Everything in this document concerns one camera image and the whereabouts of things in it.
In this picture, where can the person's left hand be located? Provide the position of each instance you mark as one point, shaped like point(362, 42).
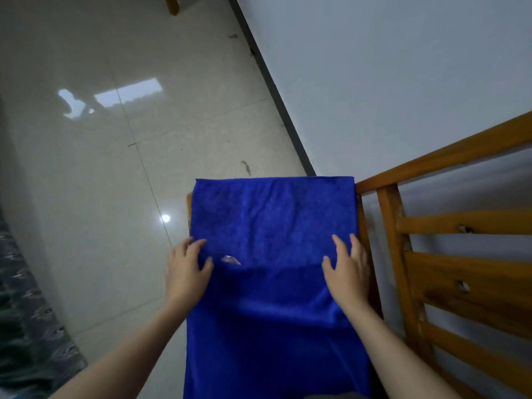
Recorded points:
point(185, 278)

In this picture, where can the person's right hand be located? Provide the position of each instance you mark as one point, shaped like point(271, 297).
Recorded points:
point(349, 282)

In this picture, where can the person's right middle finger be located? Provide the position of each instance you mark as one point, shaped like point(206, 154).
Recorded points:
point(355, 245)

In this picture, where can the person's right thumb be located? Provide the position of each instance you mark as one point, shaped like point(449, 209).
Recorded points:
point(327, 268)

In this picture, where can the person's left thumb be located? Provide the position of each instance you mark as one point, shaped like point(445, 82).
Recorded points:
point(208, 268)

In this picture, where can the person's left middle finger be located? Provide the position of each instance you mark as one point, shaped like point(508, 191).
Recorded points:
point(184, 246)

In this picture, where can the blue microfibre towel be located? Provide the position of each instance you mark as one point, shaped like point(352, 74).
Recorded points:
point(270, 220)

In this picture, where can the person's right forearm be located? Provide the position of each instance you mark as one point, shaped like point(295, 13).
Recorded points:
point(395, 361)

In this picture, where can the person's left forearm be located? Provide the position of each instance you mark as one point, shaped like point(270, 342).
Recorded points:
point(124, 361)

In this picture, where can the white towel label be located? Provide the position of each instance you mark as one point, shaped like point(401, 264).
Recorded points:
point(230, 260)

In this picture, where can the dark patterned fabric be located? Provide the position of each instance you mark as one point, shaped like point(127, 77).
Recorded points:
point(29, 328)

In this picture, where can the black baseboard strip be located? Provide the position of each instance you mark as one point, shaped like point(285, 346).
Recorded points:
point(270, 83)

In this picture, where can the wooden furniture leg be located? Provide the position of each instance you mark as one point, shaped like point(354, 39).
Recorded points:
point(172, 4)

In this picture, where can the wooden slatted chair frame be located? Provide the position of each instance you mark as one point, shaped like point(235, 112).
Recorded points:
point(436, 157)

